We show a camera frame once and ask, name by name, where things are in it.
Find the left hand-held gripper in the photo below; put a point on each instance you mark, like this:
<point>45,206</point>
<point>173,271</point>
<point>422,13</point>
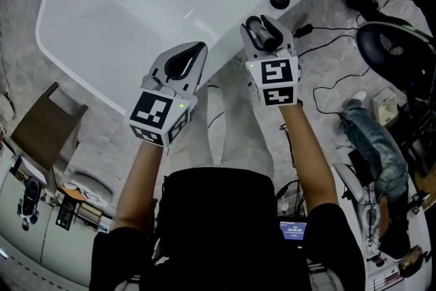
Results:
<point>160,119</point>

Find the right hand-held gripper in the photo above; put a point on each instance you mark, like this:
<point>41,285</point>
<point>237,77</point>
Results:
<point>276,92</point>

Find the black shower head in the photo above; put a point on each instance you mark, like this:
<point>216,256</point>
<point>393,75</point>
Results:
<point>267,40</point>

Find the person's left forearm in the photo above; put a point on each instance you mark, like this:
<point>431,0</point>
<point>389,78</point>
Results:
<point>139,187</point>

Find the person's right forearm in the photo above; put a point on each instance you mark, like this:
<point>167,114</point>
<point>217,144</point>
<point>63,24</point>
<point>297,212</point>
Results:
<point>306,160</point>

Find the white bathtub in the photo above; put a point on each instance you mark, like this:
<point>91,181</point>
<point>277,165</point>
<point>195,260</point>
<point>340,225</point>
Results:
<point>136,10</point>

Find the black power adapter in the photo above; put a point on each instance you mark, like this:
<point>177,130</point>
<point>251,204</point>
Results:
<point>303,30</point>

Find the person's light grey trousers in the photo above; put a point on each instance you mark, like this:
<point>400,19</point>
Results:
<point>238,133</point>

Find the black office chair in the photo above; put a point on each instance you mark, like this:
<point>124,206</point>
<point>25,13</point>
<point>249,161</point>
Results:
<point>391,47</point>

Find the small white box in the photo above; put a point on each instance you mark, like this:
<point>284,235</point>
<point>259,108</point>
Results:
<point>385,109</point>

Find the brown cardboard box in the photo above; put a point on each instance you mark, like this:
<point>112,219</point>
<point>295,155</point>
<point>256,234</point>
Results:
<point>44,126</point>

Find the person's black shirt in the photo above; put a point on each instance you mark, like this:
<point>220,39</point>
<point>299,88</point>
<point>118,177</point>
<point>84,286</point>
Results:
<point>218,231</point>

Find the small lit screen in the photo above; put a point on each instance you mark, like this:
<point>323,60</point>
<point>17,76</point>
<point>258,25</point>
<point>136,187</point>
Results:
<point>293,230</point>

